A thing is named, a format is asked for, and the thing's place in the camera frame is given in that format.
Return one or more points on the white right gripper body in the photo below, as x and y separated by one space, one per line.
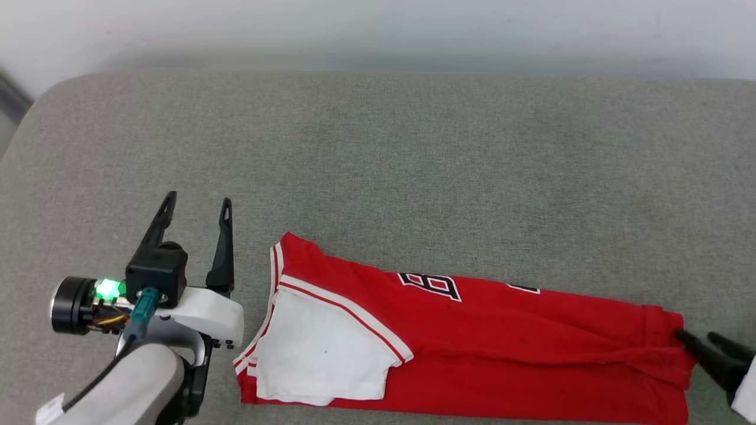
747 389

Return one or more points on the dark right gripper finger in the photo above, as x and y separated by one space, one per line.
732 349
711 360

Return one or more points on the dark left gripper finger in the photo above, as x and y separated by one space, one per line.
162 221
223 260

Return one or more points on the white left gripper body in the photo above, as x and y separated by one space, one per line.
212 319

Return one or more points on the red and white jersey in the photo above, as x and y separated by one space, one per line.
502 342

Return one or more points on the grey fabric sofa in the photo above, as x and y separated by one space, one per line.
413 165

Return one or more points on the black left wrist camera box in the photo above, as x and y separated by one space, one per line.
156 271

